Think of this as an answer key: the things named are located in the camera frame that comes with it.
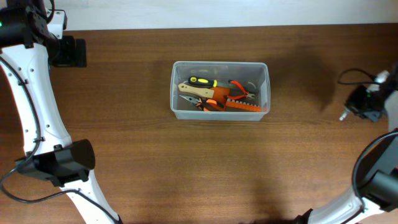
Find clear plastic container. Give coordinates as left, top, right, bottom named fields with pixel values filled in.
left=170, top=61, right=271, bottom=121

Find orange screwdriver bit holder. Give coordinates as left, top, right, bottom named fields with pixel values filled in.
left=225, top=98, right=262, bottom=112

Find orange scraper wooden handle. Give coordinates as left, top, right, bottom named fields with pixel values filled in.
left=178, top=83, right=230, bottom=111

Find long nose pliers orange black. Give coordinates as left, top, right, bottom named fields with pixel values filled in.
left=180, top=95, right=225, bottom=111

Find screwdriver black yellow handle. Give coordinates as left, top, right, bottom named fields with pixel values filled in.
left=339, top=111, right=349, bottom=121

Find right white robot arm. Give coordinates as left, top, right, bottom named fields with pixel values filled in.
left=294, top=68, right=397, bottom=224

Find file black yellow handle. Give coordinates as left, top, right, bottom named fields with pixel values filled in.
left=188, top=76, right=259, bottom=94

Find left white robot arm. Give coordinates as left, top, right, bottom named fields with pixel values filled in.
left=1, top=0, right=121, bottom=223

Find small red cutting pliers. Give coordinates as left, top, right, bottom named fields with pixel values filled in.
left=227, top=80, right=255, bottom=100

